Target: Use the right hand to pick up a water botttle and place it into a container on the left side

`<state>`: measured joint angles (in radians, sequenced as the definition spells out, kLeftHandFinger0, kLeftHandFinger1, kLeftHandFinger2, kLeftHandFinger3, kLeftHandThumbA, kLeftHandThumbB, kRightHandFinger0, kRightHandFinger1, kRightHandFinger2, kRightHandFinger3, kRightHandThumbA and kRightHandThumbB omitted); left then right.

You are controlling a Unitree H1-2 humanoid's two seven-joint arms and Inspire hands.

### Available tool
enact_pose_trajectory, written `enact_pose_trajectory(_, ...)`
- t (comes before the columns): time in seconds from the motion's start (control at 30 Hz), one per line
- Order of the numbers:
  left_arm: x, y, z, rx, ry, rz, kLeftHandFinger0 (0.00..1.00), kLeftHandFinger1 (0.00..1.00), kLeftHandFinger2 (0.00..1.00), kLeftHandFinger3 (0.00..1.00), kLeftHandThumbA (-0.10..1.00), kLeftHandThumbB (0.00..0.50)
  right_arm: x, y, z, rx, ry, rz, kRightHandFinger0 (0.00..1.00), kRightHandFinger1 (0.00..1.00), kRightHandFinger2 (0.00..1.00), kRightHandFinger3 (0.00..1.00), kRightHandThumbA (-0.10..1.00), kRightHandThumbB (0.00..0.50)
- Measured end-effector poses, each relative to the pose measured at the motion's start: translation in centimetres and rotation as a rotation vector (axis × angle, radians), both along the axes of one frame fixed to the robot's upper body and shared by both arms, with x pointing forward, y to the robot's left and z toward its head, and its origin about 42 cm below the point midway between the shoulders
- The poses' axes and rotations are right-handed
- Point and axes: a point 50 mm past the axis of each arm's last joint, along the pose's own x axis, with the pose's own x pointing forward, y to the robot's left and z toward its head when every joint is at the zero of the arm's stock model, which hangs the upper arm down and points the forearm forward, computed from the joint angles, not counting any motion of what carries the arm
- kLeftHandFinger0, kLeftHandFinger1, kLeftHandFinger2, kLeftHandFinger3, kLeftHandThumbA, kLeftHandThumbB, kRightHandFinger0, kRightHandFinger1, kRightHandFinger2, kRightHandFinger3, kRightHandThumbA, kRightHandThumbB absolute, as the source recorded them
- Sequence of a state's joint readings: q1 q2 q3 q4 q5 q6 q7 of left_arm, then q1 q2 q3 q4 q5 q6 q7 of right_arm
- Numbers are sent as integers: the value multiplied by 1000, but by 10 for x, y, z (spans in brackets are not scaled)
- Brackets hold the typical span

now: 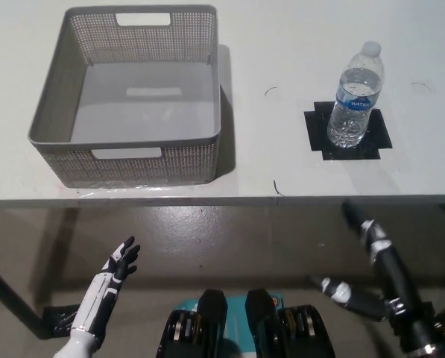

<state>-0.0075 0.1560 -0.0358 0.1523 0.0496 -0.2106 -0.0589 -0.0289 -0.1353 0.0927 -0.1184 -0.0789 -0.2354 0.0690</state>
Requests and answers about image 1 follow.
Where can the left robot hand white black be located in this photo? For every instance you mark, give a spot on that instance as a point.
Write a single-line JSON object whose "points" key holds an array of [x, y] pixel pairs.
{"points": [[99, 294]]}

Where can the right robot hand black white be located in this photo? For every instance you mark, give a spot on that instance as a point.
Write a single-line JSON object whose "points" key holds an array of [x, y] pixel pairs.
{"points": [[391, 268]]}

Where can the clear water bottle blue label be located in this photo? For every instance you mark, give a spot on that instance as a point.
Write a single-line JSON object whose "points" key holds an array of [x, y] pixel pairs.
{"points": [[350, 112]]}

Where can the black floor tape patch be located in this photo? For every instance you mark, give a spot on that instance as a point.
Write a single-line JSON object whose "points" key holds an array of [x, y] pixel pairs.
{"points": [[60, 318]]}

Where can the dark metal table leg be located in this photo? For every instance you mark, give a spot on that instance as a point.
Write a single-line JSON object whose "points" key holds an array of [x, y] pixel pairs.
{"points": [[9, 294]]}

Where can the robot body black teal blocks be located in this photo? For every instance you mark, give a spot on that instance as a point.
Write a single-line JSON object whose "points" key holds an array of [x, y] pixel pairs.
{"points": [[214, 320]]}

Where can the black tape square patch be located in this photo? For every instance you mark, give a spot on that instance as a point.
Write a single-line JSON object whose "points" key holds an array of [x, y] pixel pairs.
{"points": [[375, 143]]}

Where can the grey perforated plastic basket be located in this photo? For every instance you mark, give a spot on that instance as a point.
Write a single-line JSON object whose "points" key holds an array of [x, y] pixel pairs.
{"points": [[132, 112]]}

